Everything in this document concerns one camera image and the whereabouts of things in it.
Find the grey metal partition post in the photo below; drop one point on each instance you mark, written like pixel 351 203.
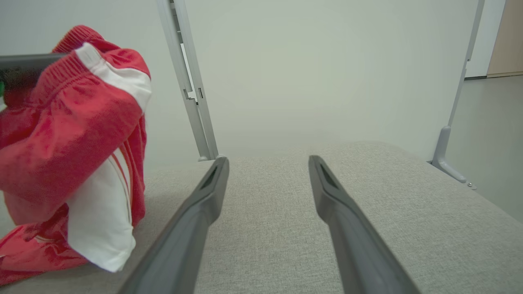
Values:
pixel 175 53
pixel 202 110

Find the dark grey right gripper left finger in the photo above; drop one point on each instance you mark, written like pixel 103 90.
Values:
pixel 184 237

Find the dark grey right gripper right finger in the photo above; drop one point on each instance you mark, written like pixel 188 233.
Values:
pixel 355 245

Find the red shorts with white trim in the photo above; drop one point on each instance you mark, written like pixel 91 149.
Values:
pixel 73 139

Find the grey metal post with foot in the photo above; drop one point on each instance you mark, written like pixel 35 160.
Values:
pixel 459 90

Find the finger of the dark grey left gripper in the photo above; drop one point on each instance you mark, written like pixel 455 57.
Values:
pixel 24 69

